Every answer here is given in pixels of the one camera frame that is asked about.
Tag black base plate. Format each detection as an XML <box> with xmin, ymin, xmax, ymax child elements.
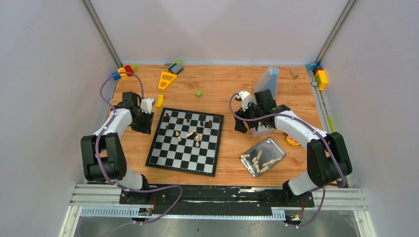
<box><xmin>119</xmin><ymin>185</ymin><xmax>314</xmax><ymax>216</ymax></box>

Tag yellow red round toy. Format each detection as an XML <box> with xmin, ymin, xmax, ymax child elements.
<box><xmin>285</xmin><ymin>135</ymin><xmax>300</xmax><ymax>147</ymax></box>

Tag clear plastic container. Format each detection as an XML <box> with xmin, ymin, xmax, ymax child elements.
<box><xmin>252</xmin><ymin>67</ymin><xmax>280</xmax><ymax>99</ymax></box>

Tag yellow curved toy piece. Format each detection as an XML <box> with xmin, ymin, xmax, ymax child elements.
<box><xmin>155</xmin><ymin>94</ymin><xmax>164</xmax><ymax>109</ymax></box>

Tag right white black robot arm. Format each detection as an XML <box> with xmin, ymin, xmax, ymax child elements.
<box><xmin>230</xmin><ymin>89</ymin><xmax>353</xmax><ymax>206</ymax></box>

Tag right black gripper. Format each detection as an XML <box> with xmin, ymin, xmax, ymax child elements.
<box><xmin>233</xmin><ymin>100</ymin><xmax>263</xmax><ymax>134</ymax></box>

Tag white metal box dark pieces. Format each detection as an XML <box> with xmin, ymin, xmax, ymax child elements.
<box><xmin>250</xmin><ymin>122</ymin><xmax>276</xmax><ymax>137</ymax></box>

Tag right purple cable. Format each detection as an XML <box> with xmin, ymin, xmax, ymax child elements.
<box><xmin>228</xmin><ymin>93</ymin><xmax>347</xmax><ymax>229</ymax></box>

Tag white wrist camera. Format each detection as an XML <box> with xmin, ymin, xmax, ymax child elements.
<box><xmin>234</xmin><ymin>90</ymin><xmax>252</xmax><ymax>111</ymax></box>
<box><xmin>140</xmin><ymin>98</ymin><xmax>156</xmax><ymax>114</ymax></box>

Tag blue grey toy block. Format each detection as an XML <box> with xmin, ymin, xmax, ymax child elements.
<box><xmin>168</xmin><ymin>61</ymin><xmax>184</xmax><ymax>75</ymax></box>

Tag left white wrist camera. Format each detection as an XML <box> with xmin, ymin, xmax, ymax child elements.
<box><xmin>140</xmin><ymin>98</ymin><xmax>156</xmax><ymax>114</ymax></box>

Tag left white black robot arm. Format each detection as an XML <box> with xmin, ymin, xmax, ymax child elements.
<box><xmin>81</xmin><ymin>92</ymin><xmax>155</xmax><ymax>204</ymax></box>

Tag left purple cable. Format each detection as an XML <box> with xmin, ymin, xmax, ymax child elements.
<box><xmin>95</xmin><ymin>72</ymin><xmax>184</xmax><ymax>230</ymax></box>

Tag red cylinder block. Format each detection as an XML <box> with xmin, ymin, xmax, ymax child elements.
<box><xmin>124</xmin><ymin>65</ymin><xmax>136</xmax><ymax>74</ymax></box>

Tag yellow cylinder block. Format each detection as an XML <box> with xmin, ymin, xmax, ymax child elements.
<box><xmin>118</xmin><ymin>67</ymin><xmax>128</xmax><ymax>79</ymax></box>

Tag blue cube block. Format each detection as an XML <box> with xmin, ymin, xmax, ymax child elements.
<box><xmin>112</xmin><ymin>72</ymin><xmax>122</xmax><ymax>81</ymax></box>

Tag yellow triangular toy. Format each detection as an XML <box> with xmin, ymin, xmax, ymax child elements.
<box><xmin>158</xmin><ymin>72</ymin><xmax>178</xmax><ymax>91</ymax></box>

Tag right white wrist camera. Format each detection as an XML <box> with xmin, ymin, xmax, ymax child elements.
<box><xmin>234</xmin><ymin>90</ymin><xmax>252</xmax><ymax>111</ymax></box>

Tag small wooden block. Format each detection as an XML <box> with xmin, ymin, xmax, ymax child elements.
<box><xmin>290</xmin><ymin>70</ymin><xmax>299</xmax><ymax>79</ymax></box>

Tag silver metal tray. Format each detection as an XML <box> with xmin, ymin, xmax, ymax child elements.
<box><xmin>240</xmin><ymin>137</ymin><xmax>286</xmax><ymax>178</ymax></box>

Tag yellow lego brick stack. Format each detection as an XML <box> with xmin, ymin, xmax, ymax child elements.
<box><xmin>314</xmin><ymin>70</ymin><xmax>328</xmax><ymax>91</ymax></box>

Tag black white chessboard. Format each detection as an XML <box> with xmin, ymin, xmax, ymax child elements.
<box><xmin>145</xmin><ymin>107</ymin><xmax>224</xmax><ymax>177</ymax></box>

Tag purple cable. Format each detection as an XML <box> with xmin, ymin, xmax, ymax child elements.
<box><xmin>228</xmin><ymin>93</ymin><xmax>347</xmax><ymax>229</ymax></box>
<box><xmin>95</xmin><ymin>72</ymin><xmax>184</xmax><ymax>230</ymax></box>

